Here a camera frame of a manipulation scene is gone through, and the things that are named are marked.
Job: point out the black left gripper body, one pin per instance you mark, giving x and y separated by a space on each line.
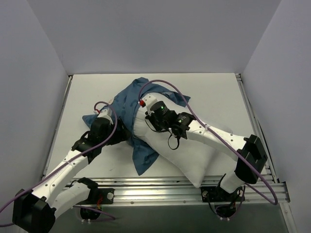
120 131

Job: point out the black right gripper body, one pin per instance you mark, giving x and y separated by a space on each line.
150 116

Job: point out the blue letter-print pillowcase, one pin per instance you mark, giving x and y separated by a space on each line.
125 104

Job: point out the white pillow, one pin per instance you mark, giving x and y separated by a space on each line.
194 159

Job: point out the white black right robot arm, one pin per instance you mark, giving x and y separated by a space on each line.
248 152

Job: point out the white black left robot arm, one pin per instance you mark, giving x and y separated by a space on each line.
36 210

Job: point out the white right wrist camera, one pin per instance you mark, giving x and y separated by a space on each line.
147 101

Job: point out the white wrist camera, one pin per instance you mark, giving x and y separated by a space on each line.
147 101
106 113

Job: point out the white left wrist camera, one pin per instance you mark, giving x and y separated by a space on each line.
106 113

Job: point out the aluminium front rail frame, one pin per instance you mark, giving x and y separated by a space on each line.
178 190

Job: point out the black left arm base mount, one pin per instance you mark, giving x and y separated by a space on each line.
99 194

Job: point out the aluminium side rail left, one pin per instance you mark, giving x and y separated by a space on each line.
57 126

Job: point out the aluminium side rail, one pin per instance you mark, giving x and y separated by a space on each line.
256 126
57 126

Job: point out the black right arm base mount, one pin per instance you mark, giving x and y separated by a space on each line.
224 205

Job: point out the aluminium side rail right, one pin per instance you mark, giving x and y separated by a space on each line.
256 126

